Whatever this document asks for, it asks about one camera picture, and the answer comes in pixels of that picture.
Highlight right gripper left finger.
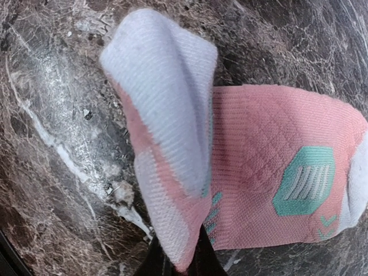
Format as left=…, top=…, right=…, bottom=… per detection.
left=134, top=235, right=173, bottom=276

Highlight black front table rail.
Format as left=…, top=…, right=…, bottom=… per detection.
left=0, top=231, right=33, bottom=276

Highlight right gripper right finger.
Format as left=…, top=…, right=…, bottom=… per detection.
left=187, top=225, right=228, bottom=276

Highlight pink sock with green patches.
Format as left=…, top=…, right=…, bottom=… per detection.
left=99, top=9, right=367, bottom=275

